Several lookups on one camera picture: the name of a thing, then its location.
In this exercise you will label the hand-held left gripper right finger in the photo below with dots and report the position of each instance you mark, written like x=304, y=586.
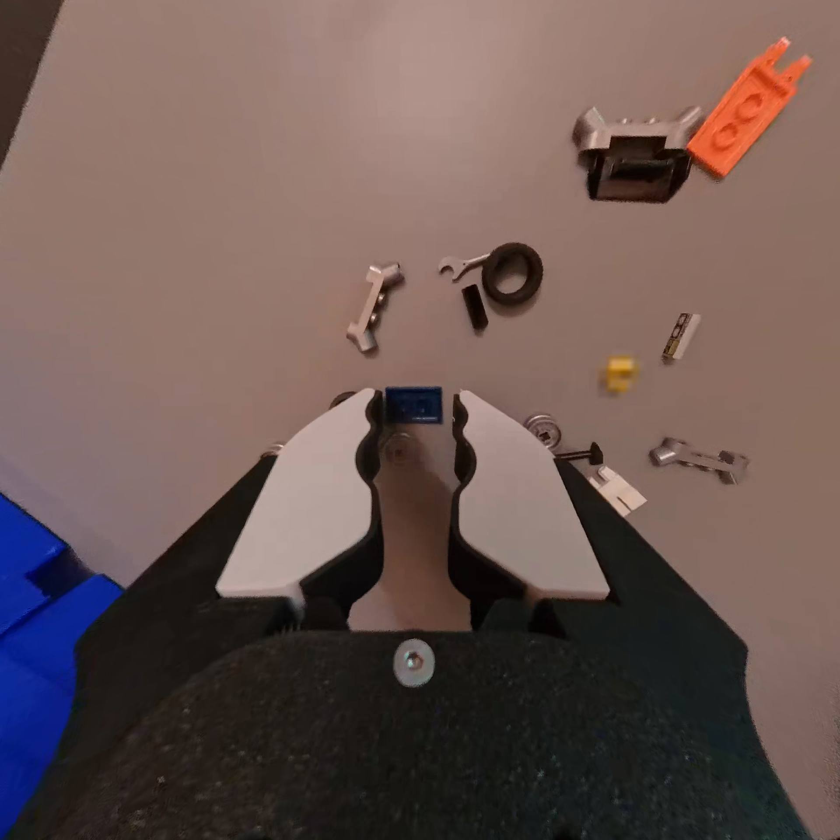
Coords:
x=525, y=519

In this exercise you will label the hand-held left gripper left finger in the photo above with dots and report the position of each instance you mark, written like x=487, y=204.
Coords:
x=302, y=519

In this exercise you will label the blue lego piece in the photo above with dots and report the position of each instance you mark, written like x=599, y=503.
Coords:
x=414, y=404

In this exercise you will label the white small lego piece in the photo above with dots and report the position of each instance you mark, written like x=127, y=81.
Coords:
x=617, y=488

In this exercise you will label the yellow grey lego piece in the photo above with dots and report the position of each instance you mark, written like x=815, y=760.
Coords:
x=618, y=374

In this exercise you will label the grey bumpy lego piece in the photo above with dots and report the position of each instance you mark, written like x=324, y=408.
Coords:
x=702, y=460
x=374, y=309

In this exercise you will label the black lego tire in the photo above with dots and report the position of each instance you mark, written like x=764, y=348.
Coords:
x=492, y=276

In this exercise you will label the orange lego plate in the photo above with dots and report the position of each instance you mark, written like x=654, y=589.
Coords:
x=742, y=112

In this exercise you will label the black small pin piece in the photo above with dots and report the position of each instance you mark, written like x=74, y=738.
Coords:
x=584, y=452

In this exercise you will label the black small bar piece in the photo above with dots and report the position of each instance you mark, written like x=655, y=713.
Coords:
x=474, y=309

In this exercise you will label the grey small wrench piece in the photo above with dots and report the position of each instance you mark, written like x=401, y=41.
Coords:
x=460, y=267

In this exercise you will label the blue storage bin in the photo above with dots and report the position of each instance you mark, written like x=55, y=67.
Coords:
x=33, y=656

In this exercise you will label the black grey hinge piece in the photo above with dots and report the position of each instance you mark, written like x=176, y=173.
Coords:
x=637, y=177

